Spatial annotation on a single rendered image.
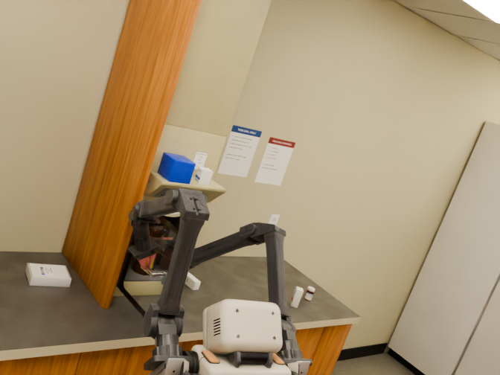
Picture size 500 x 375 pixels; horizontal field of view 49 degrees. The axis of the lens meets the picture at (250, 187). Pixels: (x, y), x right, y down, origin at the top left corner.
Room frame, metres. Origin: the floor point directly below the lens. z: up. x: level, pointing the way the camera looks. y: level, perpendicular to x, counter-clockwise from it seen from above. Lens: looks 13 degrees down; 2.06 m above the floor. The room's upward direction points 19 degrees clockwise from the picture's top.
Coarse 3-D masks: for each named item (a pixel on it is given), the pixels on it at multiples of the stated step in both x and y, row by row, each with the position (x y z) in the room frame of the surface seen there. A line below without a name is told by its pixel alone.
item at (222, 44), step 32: (224, 0) 2.16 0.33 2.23; (256, 0) 2.26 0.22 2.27; (192, 32) 2.10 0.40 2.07; (224, 32) 2.19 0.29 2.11; (256, 32) 2.30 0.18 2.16; (192, 64) 2.13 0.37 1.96; (224, 64) 2.23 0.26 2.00; (192, 96) 2.16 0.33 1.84; (224, 96) 2.26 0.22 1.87; (192, 128) 2.19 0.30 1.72; (224, 128) 2.29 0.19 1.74
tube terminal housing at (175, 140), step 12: (168, 132) 2.12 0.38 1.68; (180, 132) 2.16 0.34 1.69; (192, 132) 2.19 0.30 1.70; (204, 132) 2.23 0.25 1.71; (168, 144) 2.13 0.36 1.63; (180, 144) 2.17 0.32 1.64; (192, 144) 2.20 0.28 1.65; (204, 144) 2.24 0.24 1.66; (216, 144) 2.28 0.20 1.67; (156, 156) 2.11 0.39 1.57; (192, 156) 2.22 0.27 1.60; (216, 156) 2.30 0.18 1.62; (156, 168) 2.12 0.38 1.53; (216, 168) 2.31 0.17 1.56
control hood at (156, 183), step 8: (152, 176) 2.07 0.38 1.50; (160, 176) 2.07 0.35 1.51; (152, 184) 2.06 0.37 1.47; (160, 184) 2.02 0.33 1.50; (168, 184) 2.03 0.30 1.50; (176, 184) 2.06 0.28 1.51; (184, 184) 2.08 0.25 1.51; (192, 184) 2.13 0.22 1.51; (200, 184) 2.17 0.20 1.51; (216, 184) 2.26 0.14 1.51; (144, 192) 2.09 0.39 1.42; (152, 192) 2.06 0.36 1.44; (208, 192) 2.19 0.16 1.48; (216, 192) 2.20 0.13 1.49; (224, 192) 2.22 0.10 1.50; (208, 200) 2.27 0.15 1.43
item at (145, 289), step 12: (156, 228) 1.99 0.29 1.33; (168, 228) 1.94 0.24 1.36; (156, 240) 1.97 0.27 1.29; (168, 240) 1.92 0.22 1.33; (156, 252) 1.96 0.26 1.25; (168, 252) 1.91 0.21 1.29; (132, 264) 2.05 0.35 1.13; (156, 264) 1.94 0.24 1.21; (168, 264) 1.89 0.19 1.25; (132, 276) 2.03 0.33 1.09; (144, 276) 1.98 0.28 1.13; (156, 276) 1.93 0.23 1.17; (120, 288) 2.07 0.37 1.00; (132, 288) 2.01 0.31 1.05; (144, 288) 1.96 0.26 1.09; (156, 288) 1.91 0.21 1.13; (132, 300) 2.00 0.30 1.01; (144, 300) 1.94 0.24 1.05; (156, 300) 1.89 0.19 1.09; (144, 312) 1.93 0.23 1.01
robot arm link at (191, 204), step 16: (192, 192) 1.55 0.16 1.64; (176, 208) 1.51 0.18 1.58; (192, 208) 1.47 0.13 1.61; (192, 224) 1.47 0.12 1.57; (176, 240) 1.49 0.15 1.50; (192, 240) 1.47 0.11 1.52; (176, 256) 1.47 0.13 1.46; (192, 256) 1.48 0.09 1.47; (176, 272) 1.46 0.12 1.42; (176, 288) 1.46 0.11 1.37; (160, 304) 1.47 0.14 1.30; (176, 304) 1.47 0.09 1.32; (144, 320) 1.48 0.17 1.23; (176, 320) 1.48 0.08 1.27
